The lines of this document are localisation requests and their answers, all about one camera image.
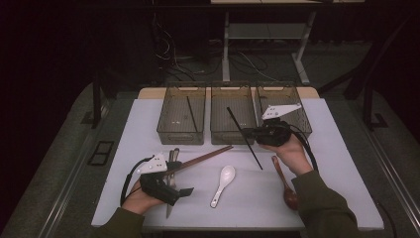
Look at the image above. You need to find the metal floor rail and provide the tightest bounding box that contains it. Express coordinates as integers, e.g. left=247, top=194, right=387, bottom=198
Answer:
left=39, top=130, right=97, bottom=238
left=365, top=128, right=420, bottom=229

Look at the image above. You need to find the black chopstick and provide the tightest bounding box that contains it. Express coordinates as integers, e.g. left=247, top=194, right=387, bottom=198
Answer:
left=226, top=106, right=264, bottom=171
left=186, top=95, right=199, bottom=133

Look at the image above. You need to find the black floor cable tangle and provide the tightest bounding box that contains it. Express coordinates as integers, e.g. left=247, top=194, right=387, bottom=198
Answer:
left=152, top=13, right=224, bottom=82

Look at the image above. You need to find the translucent brown plastic bin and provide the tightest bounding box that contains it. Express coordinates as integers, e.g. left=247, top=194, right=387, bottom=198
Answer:
left=210, top=85, right=259, bottom=146
left=256, top=85, right=313, bottom=146
left=157, top=86, right=206, bottom=146

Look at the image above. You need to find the brown wooden chopstick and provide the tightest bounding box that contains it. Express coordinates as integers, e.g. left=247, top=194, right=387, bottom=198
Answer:
left=162, top=147, right=235, bottom=177
left=162, top=145, right=234, bottom=175

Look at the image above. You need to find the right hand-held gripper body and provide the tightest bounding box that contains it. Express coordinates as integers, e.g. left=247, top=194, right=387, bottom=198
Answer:
left=255, top=103, right=302, bottom=148

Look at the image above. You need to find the white metal desk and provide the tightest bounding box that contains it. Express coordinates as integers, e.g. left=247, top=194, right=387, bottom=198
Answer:
left=210, top=0, right=366, bottom=86

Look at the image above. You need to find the white floor cable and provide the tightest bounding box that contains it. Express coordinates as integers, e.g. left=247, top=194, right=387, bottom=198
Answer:
left=237, top=51, right=278, bottom=82

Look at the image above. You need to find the white ceramic spoon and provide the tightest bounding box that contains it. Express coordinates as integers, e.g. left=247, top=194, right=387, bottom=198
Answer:
left=210, top=165, right=237, bottom=209

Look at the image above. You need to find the person's right hand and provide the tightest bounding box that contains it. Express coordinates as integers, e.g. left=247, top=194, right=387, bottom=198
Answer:
left=263, top=135, right=314, bottom=177

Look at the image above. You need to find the brown wooden spoon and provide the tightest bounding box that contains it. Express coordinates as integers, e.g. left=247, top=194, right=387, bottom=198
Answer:
left=270, top=155, right=300, bottom=211

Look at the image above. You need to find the silver metal knife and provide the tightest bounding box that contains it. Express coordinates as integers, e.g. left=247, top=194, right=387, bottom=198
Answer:
left=165, top=149, right=176, bottom=219

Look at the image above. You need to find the black metal stand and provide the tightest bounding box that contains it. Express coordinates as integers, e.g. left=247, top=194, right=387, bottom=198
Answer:
left=345, top=19, right=410, bottom=131
left=81, top=73, right=110, bottom=130

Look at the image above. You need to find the person's left hand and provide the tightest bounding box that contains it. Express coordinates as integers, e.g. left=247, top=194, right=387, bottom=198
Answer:
left=122, top=180, right=166, bottom=216

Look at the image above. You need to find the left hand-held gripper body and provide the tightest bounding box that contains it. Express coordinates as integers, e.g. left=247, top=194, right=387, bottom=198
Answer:
left=136, top=152, right=181, bottom=206

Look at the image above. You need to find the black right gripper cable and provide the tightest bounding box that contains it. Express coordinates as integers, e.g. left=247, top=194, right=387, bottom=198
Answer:
left=283, top=123, right=319, bottom=173

